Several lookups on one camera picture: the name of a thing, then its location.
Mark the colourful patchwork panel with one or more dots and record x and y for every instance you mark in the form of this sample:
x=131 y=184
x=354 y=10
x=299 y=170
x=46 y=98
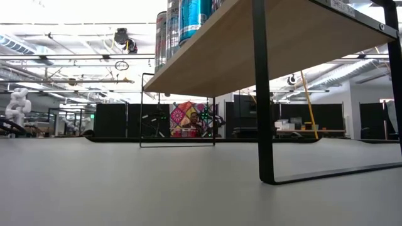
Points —
x=180 y=114

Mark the Celsius arctic vibe can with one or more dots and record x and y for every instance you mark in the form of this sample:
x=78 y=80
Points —
x=172 y=31

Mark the black wheel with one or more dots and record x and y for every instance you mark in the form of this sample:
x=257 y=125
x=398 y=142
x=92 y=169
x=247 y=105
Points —
x=22 y=130

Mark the black aluminium table frame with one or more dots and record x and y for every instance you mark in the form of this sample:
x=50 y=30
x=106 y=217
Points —
x=188 y=140

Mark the large white robot arm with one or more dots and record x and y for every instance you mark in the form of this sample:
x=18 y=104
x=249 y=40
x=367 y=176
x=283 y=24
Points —
x=17 y=105

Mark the silver ventilation duct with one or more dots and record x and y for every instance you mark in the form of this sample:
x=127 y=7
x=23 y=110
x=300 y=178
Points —
x=351 y=73

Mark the black partition panel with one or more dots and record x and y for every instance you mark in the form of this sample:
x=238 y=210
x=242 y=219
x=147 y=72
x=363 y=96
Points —
x=329 y=116
x=135 y=119
x=373 y=120
x=110 y=119

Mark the white box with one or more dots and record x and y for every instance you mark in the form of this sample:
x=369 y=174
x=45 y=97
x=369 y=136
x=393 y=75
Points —
x=287 y=126

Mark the wooden shelf with black frame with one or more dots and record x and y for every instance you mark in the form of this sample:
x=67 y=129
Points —
x=251 y=47

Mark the small white robot arm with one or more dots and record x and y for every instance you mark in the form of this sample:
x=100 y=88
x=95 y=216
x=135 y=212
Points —
x=69 y=124

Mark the black overhead camera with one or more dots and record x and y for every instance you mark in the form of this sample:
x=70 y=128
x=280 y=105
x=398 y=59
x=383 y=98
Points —
x=121 y=36

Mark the black cabinet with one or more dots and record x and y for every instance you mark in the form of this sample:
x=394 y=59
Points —
x=243 y=110

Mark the white shelf label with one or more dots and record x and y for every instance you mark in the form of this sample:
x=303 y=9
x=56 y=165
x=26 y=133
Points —
x=344 y=7

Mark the wooden desk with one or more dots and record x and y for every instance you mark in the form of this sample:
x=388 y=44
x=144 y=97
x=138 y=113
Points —
x=333 y=130

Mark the black background robot arm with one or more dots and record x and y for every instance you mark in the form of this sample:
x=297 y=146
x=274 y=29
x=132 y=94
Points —
x=210 y=120
x=154 y=122

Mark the person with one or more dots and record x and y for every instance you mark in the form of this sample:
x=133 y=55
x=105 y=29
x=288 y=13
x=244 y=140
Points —
x=194 y=120

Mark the Celsius peach vibe can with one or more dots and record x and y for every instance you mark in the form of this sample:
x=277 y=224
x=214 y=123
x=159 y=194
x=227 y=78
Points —
x=160 y=40

